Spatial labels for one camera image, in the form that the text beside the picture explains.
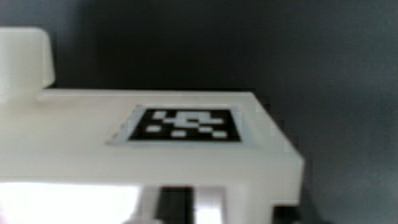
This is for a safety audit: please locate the white front drawer tray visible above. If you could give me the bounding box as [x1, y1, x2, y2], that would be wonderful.
[0, 27, 303, 224]

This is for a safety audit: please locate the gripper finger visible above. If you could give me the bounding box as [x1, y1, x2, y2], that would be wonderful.
[158, 187, 193, 224]

